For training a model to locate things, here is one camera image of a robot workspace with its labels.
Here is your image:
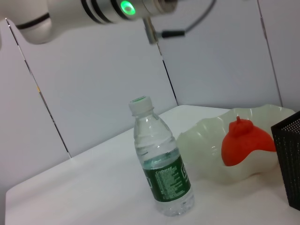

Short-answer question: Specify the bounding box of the orange fruit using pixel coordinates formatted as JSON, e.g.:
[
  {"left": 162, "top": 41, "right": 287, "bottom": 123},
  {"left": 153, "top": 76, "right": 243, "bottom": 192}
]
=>
[{"left": 221, "top": 116, "right": 277, "bottom": 167}]

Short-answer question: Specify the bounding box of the black mesh pen holder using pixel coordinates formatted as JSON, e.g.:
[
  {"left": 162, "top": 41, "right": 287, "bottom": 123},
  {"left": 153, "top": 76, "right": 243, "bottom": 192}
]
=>
[{"left": 270, "top": 110, "right": 300, "bottom": 211}]

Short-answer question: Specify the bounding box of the left arm cable with connector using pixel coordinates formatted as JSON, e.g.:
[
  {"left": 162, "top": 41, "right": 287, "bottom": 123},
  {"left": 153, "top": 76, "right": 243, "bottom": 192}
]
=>
[{"left": 142, "top": 0, "right": 218, "bottom": 45}]

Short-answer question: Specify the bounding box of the clear green-label water bottle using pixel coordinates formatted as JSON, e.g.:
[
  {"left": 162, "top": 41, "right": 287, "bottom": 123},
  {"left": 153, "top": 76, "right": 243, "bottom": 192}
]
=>
[{"left": 128, "top": 95, "right": 195, "bottom": 218}]

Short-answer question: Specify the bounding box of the translucent green wavy fruit plate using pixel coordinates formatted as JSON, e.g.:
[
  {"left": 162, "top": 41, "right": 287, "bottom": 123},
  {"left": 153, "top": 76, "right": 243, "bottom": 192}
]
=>
[{"left": 177, "top": 104, "right": 296, "bottom": 186}]

